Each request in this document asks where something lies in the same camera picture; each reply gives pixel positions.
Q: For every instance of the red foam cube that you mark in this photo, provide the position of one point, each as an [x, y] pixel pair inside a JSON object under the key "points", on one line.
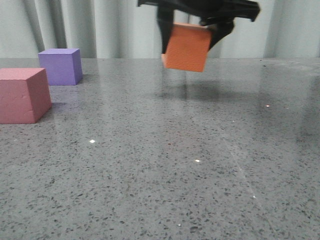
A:
{"points": [[24, 95]]}

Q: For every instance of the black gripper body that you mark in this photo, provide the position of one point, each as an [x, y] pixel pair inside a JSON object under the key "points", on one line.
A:
{"points": [[210, 10]]}

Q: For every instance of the purple foam cube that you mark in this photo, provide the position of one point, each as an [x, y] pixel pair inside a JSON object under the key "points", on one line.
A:
{"points": [[63, 66]]}

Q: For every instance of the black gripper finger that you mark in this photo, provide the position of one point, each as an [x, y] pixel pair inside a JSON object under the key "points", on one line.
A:
{"points": [[165, 21], [219, 27]]}

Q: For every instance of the orange foam cube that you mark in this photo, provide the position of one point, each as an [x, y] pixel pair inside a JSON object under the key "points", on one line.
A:
{"points": [[187, 47]]}

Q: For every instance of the pale green curtain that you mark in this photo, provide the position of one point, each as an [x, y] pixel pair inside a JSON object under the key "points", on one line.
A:
{"points": [[121, 29]]}

